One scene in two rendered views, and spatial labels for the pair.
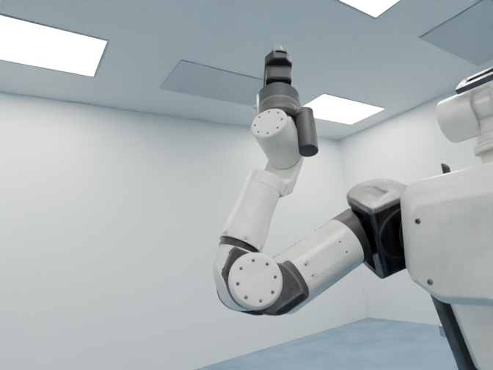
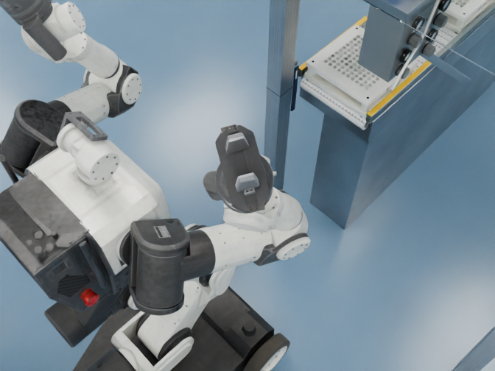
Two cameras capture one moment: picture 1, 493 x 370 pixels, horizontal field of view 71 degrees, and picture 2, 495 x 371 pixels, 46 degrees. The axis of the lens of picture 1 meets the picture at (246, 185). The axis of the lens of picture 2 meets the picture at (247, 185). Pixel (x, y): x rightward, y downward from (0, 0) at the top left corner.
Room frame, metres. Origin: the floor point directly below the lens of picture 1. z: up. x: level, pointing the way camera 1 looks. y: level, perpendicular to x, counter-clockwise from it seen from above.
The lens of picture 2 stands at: (1.14, -0.18, 2.16)
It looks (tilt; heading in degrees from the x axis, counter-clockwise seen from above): 56 degrees down; 168
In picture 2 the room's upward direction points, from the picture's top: straight up
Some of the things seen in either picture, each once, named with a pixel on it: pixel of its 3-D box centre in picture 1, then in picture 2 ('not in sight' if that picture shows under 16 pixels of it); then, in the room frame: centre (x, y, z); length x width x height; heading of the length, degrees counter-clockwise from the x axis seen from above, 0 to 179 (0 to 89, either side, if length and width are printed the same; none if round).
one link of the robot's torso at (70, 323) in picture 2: not in sight; (101, 288); (0.48, -0.41, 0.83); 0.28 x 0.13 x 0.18; 123
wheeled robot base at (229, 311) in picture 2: not in sight; (163, 344); (0.43, -0.33, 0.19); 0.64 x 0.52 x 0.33; 123
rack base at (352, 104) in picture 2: not in sight; (359, 75); (-0.07, 0.43, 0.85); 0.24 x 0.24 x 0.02; 33
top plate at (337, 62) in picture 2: not in sight; (361, 63); (-0.07, 0.43, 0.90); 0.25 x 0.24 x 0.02; 33
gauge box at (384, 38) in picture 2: not in sight; (404, 24); (0.05, 0.47, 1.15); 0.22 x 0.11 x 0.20; 124
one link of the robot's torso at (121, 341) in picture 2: not in sight; (152, 342); (0.44, -0.35, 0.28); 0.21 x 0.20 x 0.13; 123
